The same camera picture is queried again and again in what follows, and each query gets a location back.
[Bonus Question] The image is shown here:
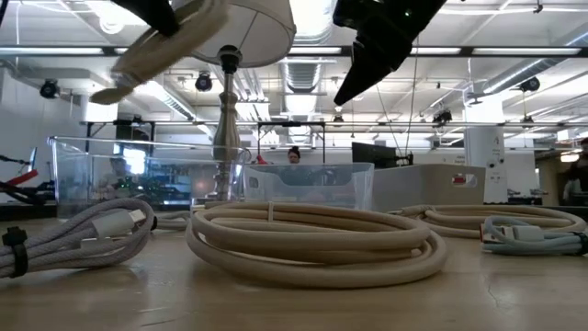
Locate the beige braided cable coil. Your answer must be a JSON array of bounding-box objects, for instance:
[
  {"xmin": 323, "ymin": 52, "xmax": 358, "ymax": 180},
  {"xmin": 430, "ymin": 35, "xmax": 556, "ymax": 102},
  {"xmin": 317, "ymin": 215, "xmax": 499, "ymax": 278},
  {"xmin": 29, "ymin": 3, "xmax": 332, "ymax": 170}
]
[
  {"xmin": 389, "ymin": 203, "xmax": 588, "ymax": 240},
  {"xmin": 185, "ymin": 200, "xmax": 449, "ymax": 290},
  {"xmin": 89, "ymin": 0, "xmax": 231, "ymax": 106}
]

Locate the large clear plastic bin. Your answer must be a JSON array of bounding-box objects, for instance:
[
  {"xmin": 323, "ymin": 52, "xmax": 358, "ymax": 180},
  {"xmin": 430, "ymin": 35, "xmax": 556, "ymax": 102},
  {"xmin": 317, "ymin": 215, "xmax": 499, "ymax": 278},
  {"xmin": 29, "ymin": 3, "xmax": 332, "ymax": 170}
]
[{"xmin": 48, "ymin": 135, "xmax": 252, "ymax": 218}]

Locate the light grey braided USB cable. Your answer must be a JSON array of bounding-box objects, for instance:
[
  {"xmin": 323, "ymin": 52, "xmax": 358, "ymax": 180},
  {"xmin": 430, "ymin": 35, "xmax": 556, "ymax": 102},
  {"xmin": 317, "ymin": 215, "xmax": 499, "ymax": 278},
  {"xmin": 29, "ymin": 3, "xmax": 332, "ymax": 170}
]
[
  {"xmin": 0, "ymin": 197, "xmax": 158, "ymax": 280},
  {"xmin": 153, "ymin": 210, "xmax": 193, "ymax": 232}
]

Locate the black computer monitor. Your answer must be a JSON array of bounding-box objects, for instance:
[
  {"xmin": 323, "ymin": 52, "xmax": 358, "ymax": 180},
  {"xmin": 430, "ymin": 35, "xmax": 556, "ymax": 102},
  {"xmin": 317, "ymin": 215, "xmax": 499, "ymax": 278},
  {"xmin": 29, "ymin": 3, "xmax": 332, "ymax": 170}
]
[{"xmin": 351, "ymin": 141, "xmax": 399, "ymax": 169}]

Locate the white shade metal table lamp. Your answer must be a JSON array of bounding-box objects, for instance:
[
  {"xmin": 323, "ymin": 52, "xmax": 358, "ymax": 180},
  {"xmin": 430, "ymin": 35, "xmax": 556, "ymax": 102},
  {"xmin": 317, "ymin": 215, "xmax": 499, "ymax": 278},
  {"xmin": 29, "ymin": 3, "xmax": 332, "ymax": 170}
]
[{"xmin": 190, "ymin": 0, "xmax": 298, "ymax": 203}]

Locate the grey plastic bin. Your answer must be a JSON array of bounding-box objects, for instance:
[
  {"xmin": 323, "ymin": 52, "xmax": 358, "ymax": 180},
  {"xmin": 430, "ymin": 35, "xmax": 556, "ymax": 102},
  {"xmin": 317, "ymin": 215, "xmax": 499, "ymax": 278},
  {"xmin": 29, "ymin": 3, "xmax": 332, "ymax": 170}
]
[{"xmin": 371, "ymin": 164, "xmax": 487, "ymax": 213}]

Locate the light blue braided USB cable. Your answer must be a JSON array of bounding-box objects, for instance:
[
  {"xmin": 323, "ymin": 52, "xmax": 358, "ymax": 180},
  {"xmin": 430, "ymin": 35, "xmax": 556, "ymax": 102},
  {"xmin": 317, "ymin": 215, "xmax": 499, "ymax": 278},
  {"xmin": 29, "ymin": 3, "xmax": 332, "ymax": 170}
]
[{"xmin": 479, "ymin": 214, "xmax": 588, "ymax": 257}]

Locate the red and black equipment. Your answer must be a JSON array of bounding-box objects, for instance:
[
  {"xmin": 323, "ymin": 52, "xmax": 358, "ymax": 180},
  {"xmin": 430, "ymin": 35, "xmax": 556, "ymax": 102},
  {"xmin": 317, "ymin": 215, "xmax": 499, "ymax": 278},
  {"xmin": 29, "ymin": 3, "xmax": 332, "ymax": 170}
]
[{"xmin": 0, "ymin": 154, "xmax": 57, "ymax": 207}]

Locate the black spotlight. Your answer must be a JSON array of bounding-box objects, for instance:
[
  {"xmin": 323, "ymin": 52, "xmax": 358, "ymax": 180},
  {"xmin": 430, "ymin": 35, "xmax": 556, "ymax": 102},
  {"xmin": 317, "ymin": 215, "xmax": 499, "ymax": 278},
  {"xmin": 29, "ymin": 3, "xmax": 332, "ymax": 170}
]
[
  {"xmin": 194, "ymin": 72, "xmax": 214, "ymax": 93},
  {"xmin": 39, "ymin": 78, "xmax": 61, "ymax": 99},
  {"xmin": 520, "ymin": 75, "xmax": 542, "ymax": 94}
]

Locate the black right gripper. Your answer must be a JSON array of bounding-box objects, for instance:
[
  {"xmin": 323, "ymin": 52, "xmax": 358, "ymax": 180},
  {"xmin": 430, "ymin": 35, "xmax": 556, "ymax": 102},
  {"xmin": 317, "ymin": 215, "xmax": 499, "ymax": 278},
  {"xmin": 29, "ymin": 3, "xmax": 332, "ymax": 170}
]
[{"xmin": 333, "ymin": 0, "xmax": 447, "ymax": 108}]

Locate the small clear plastic bin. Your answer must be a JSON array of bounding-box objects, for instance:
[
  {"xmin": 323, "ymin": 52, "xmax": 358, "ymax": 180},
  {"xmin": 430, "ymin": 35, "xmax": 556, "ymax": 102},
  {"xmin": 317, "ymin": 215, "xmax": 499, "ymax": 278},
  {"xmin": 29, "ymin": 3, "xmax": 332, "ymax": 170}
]
[{"xmin": 242, "ymin": 162, "xmax": 376, "ymax": 211}]

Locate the white building column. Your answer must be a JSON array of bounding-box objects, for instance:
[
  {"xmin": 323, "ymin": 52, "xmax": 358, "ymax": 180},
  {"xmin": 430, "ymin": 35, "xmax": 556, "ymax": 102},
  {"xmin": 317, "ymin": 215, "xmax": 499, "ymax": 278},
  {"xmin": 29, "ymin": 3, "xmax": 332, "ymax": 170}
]
[{"xmin": 463, "ymin": 96, "xmax": 509, "ymax": 204}]

